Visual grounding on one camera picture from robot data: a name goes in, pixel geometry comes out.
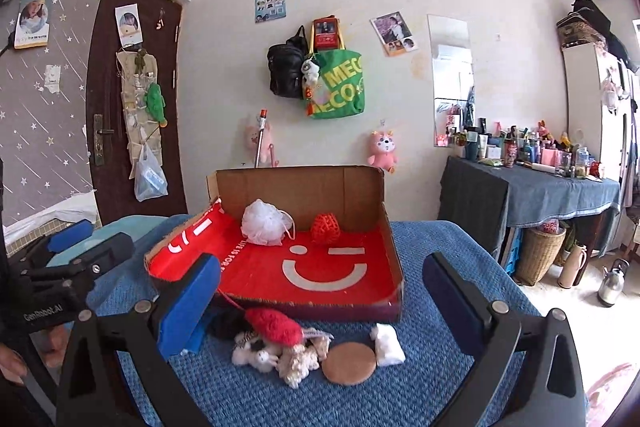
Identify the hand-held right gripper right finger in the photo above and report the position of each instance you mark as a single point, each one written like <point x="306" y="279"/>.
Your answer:
<point x="450" y="302"/>

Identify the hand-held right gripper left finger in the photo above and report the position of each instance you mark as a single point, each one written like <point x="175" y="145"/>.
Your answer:
<point x="190" y="302"/>

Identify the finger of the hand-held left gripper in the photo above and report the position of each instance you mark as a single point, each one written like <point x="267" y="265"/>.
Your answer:
<point x="70" y="235"/>
<point x="107" y="249"/>

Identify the white translucent packet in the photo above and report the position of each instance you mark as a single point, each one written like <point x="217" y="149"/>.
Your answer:
<point x="387" y="347"/>

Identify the cardboard box with red lining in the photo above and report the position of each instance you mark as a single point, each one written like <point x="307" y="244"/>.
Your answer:
<point x="260" y="267"/>

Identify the white plush bow clip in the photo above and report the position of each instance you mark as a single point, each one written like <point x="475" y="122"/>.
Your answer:
<point x="250" y="357"/>

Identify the red fuzzy knitted item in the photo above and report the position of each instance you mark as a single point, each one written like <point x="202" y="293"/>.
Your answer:
<point x="275" y="324"/>

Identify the round tan makeup puff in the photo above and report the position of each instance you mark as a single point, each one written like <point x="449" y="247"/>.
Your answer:
<point x="348" y="364"/>

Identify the cream fuzzy scrunchie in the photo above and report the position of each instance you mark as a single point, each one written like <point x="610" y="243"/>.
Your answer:
<point x="295" y="364"/>
<point x="320" y="347"/>

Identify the person's left hand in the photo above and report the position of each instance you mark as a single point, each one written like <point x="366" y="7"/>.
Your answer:
<point x="12" y="364"/>

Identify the teal bed sheet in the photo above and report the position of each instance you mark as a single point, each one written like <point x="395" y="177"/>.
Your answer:
<point x="130" y="224"/>

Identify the clear plastic bag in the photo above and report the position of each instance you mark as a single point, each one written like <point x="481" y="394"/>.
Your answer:
<point x="150" y="182"/>

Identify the wicker basket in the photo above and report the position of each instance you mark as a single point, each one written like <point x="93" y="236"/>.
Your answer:
<point x="537" y="257"/>

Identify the blue knitted blanket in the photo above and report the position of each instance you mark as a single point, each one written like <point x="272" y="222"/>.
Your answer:
<point x="400" y="397"/>

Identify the white mesh bath pouf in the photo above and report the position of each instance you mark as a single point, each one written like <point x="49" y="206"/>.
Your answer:
<point x="262" y="222"/>

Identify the cream thermos jug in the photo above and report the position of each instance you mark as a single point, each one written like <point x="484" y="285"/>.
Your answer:
<point x="572" y="267"/>

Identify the table with denim cloth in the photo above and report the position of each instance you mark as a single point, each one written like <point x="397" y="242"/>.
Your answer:
<point x="540" y="192"/>

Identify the beige hanging door organizer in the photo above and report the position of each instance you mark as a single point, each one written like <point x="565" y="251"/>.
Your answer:
<point x="132" y="107"/>

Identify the red mesh scrubber ball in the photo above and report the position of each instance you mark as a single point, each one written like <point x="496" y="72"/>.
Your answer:
<point x="326" y="228"/>

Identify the green plush toy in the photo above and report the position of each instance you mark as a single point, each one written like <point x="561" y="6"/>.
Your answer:
<point x="155" y="102"/>

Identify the dark brown door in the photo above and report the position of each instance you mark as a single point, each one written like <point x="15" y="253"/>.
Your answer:
<point x="107" y="82"/>

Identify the steel kettle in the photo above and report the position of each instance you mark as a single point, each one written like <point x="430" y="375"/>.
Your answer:
<point x="612" y="287"/>

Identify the pink plush doll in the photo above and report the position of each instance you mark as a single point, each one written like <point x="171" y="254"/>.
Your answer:
<point x="384" y="152"/>

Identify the group of cosmetic bottles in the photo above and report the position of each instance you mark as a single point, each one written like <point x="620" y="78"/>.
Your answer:
<point x="530" y="152"/>

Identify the pale pink plush toy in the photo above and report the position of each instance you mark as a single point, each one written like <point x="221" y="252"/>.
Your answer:
<point x="251" y="137"/>

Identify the pink slipper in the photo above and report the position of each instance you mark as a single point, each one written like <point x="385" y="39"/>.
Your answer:
<point x="615" y="392"/>

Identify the photo on door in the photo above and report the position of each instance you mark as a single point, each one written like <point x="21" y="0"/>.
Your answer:
<point x="127" y="24"/>

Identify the white wardrobe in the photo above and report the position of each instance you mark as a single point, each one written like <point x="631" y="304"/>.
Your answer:
<point x="585" y="107"/>

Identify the green tote bag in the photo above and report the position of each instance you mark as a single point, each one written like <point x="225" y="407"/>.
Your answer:
<point x="340" y="87"/>

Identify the black backpack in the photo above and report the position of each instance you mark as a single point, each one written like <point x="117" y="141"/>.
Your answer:
<point x="285" y="72"/>

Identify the panda plush charm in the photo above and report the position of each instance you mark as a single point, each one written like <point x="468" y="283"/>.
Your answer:
<point x="310" y="72"/>

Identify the photo collage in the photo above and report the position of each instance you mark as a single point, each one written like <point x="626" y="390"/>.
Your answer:
<point x="392" y="34"/>

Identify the red framed box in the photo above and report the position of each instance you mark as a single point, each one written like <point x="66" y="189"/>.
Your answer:
<point x="326" y="34"/>

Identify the patterned storage box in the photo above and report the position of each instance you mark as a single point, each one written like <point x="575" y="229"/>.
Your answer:
<point x="575" y="32"/>

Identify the black clothes pile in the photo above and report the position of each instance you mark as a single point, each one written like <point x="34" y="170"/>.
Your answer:
<point x="600" y="19"/>

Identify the frameless wall mirror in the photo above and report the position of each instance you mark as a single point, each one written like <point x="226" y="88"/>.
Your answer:
<point x="452" y="82"/>

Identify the wall calendar poster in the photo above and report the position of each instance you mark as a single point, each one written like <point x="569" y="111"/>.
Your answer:
<point x="32" y="17"/>

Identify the blue wall poster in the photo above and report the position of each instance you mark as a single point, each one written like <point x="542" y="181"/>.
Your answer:
<point x="271" y="4"/>

